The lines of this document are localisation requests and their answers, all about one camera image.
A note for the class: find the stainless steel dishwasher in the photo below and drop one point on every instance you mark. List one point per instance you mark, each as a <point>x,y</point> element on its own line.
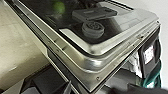
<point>100,53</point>

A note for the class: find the green ball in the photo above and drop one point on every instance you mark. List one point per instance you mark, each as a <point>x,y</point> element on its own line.
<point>59,7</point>

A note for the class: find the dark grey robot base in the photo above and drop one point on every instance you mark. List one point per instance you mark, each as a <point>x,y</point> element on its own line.
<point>33,83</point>

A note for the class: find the round grey rinse aid cap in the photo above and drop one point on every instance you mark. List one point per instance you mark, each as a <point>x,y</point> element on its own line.
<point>94,29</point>

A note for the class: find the grey detergent dispenser lid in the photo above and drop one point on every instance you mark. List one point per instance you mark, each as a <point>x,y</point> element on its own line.
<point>95,14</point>

